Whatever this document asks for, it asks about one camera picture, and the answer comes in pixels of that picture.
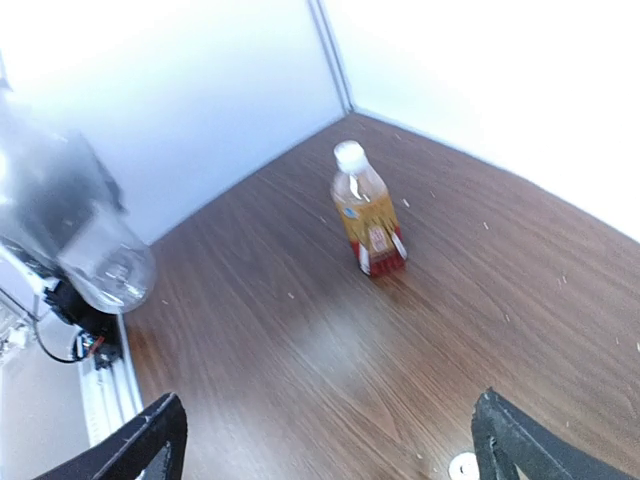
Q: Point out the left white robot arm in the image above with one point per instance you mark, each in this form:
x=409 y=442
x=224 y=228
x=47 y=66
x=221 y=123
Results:
x=61 y=210

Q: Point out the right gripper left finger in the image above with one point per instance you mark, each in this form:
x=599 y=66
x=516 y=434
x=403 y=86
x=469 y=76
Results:
x=152 y=445

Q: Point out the white flip bottle cap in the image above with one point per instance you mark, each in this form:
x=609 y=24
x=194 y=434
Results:
x=464 y=466

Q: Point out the clear plastic bottle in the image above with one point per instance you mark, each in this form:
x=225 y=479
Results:
x=107 y=263

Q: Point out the amber tea bottle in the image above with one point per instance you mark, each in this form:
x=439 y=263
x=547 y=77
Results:
x=369 y=218

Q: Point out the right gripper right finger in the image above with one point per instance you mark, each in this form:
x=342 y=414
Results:
x=509 y=443

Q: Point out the left aluminium frame post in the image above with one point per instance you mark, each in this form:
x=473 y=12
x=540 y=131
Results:
x=332 y=54

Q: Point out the white tea bottle cap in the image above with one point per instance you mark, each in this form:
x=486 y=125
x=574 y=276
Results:
x=350 y=157

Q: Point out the front aluminium rail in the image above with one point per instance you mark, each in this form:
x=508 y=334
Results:
x=110 y=395

